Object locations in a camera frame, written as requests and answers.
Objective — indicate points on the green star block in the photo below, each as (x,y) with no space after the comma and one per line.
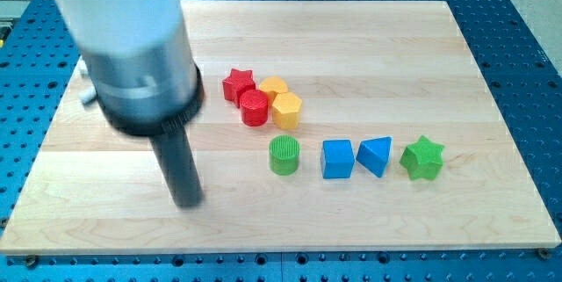
(423,159)

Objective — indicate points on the yellow heart block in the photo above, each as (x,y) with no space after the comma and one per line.
(272,86)

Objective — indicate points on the green cylinder block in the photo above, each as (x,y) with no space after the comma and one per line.
(284,155)

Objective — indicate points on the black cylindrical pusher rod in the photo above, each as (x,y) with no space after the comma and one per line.
(173,153)

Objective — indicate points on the blue triangle block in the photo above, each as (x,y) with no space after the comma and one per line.
(374,154)

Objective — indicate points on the blue cube block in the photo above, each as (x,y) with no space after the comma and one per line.
(337,159)

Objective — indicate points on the light wooden board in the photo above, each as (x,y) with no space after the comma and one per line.
(363,70)

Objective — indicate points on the yellow hexagon block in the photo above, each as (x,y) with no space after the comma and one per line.
(286,110)

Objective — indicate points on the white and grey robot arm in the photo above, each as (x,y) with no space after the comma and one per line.
(139,60)

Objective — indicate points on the red cylinder block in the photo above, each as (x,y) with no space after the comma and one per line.
(254,108)

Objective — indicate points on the red star block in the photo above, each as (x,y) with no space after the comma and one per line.
(237,83)

